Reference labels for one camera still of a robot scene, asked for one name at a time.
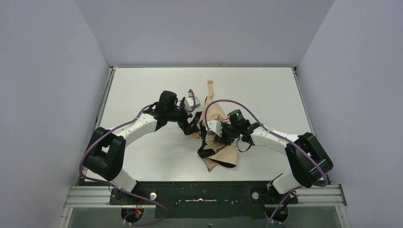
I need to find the beige folding umbrella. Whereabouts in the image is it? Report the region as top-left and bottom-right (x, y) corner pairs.
(196, 80), (238, 172)

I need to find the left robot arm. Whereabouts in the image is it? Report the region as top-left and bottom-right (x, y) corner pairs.
(79, 90), (201, 193)

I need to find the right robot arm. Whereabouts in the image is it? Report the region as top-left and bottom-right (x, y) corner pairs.
(206, 109), (334, 194)

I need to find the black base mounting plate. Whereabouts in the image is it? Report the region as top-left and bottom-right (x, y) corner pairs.
(108, 180), (298, 219)

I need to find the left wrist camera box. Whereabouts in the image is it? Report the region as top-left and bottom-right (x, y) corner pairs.
(184, 97), (201, 112)

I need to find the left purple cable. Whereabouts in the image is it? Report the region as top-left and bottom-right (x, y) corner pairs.
(78, 89), (197, 227)

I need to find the aluminium frame rail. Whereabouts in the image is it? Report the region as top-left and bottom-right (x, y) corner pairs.
(59, 181), (351, 228)

